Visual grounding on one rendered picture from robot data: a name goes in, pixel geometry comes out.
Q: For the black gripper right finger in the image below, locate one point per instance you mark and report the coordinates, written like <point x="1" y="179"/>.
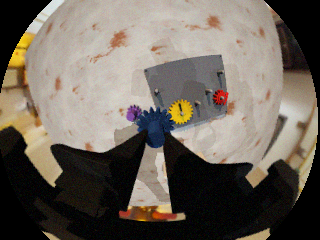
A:
<point x="189" y="176"/>

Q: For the blue gear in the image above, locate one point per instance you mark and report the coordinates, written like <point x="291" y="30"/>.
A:
<point x="156" y="123"/>

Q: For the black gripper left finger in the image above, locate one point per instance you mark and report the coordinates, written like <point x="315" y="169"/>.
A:
<point x="116" y="169"/>

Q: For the purple gear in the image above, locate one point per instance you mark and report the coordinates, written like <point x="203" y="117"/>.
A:
<point x="133" y="113"/>

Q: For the yellow gear with black stripe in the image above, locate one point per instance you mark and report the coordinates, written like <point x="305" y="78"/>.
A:
<point x="180" y="106"/>

